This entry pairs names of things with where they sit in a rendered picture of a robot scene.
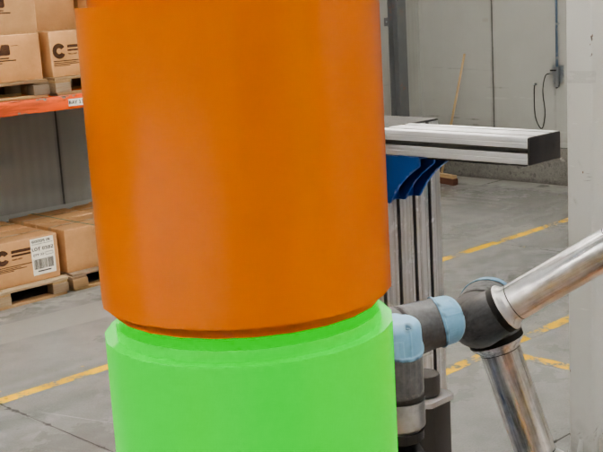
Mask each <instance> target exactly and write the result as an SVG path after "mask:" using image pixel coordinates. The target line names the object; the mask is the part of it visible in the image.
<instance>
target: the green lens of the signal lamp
mask: <svg viewBox="0 0 603 452"><path fill-rule="evenodd" d="M105 339H106V349H107V358H108V368H109V386H110V395H111V405H112V414H113V424H114V433H115V443H116V452H398V427H397V406H396V384H395V362H394V341H393V320H392V314H391V309H390V308H389V307H387V306H386V305H385V304H384V303H383V302H382V301H380V300H377V301H376V302H375V304H374V305H373V306H372V307H371V308H370V309H367V310H365V311H364V312H362V313H360V314H359V315H357V316H355V317H351V318H348V319H346V320H343V321H340V322H337V323H335V324H332V325H329V326H322V327H318V328H313V329H309V330H304V331H300V332H296V333H290V334H282V335H269V336H261V337H250V338H230V339H201V338H179V337H173V336H167V335H155V334H149V333H146V332H144V331H141V330H137V329H134V328H132V327H129V326H127V325H125V324H124V323H122V322H121V321H119V320H118V319H116V320H114V321H113V322H112V323H111V324H110V326H109V328H108V329H107V330H106V332H105Z"/></svg>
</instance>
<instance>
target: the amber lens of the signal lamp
mask: <svg viewBox="0 0 603 452"><path fill-rule="evenodd" d="M74 18H75V28H76V37H77V47H78V56H79V66H80V75H81V85H82V95H83V113H84V122H85V132H86V141H87V151H88V160H89V170H90V180H91V189H92V207H93V217H94V226H95V236H96V245H97V255H98V264H99V274H100V292H101V300H102V305H103V308H104V309H105V310H107V311H108V312H109V313H110V314H111V315H113V316H114V317H116V318H117V319H118V320H119V321H121V322H122V323H124V324H125V325H127V326H129V327H132V328H134V329H137V330H141V331H144V332H146V333H149V334H155V335H167V336H173V337H179V338H201V339H230V338H250V337H261V336H269V335H282V334H290V333H296V332H300V331H304V330H309V329H313V328H318V327H322V326H329V325H332V324H335V323H337V322H340V321H343V320H346V319H348V318H351V317H355V316H357V315H359V314H360V313H362V312H364V311H365V310H367V309H370V308H371V307H372V306H373V305H374V304H375V302H376V301H377V300H378V299H379V298H380V297H382V296H383V295H384V294H385V293H386V291H387V290H388V289H389V288H390V287H391V276H390V254H389V212H388V190H387V168H386V146H385V125H384V103H383V81H382V60H381V38H380V0H86V8H75V9H74Z"/></svg>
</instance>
